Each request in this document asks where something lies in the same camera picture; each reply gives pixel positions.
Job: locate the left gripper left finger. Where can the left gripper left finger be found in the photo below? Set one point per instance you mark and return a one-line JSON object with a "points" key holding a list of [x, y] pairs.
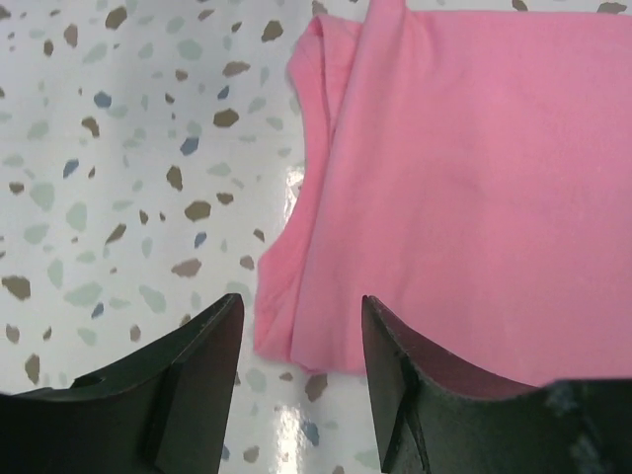
{"points": [[161, 409]]}

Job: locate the pink t shirt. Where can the pink t shirt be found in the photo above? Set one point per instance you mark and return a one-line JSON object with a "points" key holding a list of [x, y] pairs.
{"points": [[472, 170]]}

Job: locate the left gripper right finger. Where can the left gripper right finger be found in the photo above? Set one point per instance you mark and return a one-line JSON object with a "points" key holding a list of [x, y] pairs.
{"points": [[434, 412]]}

